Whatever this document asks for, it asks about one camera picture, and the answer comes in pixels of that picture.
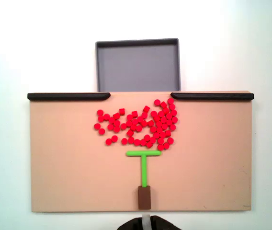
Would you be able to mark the small red plastic cylinder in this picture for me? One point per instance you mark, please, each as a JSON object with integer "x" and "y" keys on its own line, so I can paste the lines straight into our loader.
{"x": 110, "y": 127}
{"x": 123, "y": 126}
{"x": 153, "y": 129}
{"x": 137, "y": 142}
{"x": 169, "y": 116}
{"x": 131, "y": 140}
{"x": 156, "y": 118}
{"x": 174, "y": 119}
{"x": 152, "y": 140}
{"x": 108, "y": 141}
{"x": 140, "y": 119}
{"x": 111, "y": 119}
{"x": 106, "y": 117}
{"x": 101, "y": 131}
{"x": 116, "y": 123}
{"x": 116, "y": 116}
{"x": 172, "y": 106}
{"x": 146, "y": 109}
{"x": 144, "y": 123}
{"x": 147, "y": 137}
{"x": 174, "y": 112}
{"x": 149, "y": 144}
{"x": 130, "y": 133}
{"x": 161, "y": 140}
{"x": 165, "y": 110}
{"x": 134, "y": 113}
{"x": 162, "y": 119}
{"x": 159, "y": 124}
{"x": 157, "y": 102}
{"x": 173, "y": 127}
{"x": 100, "y": 118}
{"x": 161, "y": 113}
{"x": 124, "y": 141}
{"x": 100, "y": 112}
{"x": 160, "y": 146}
{"x": 133, "y": 127}
{"x": 166, "y": 145}
{"x": 159, "y": 130}
{"x": 122, "y": 111}
{"x": 129, "y": 117}
{"x": 114, "y": 138}
{"x": 162, "y": 134}
{"x": 128, "y": 123}
{"x": 169, "y": 122}
{"x": 153, "y": 113}
{"x": 150, "y": 123}
{"x": 134, "y": 121}
{"x": 139, "y": 128}
{"x": 170, "y": 140}
{"x": 97, "y": 125}
{"x": 170, "y": 100}
{"x": 163, "y": 104}
{"x": 144, "y": 115}
{"x": 164, "y": 125}
{"x": 167, "y": 133}
{"x": 156, "y": 135}
{"x": 142, "y": 142}
{"x": 116, "y": 129}

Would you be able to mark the beige flat board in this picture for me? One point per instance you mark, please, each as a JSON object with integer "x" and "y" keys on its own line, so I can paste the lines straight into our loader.
{"x": 66, "y": 167}

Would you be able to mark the grey plastic tray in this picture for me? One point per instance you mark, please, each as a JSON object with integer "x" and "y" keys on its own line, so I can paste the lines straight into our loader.
{"x": 138, "y": 64}

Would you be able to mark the black rail strip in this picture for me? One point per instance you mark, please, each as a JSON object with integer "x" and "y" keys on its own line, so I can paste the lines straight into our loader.
{"x": 66, "y": 96}
{"x": 212, "y": 96}

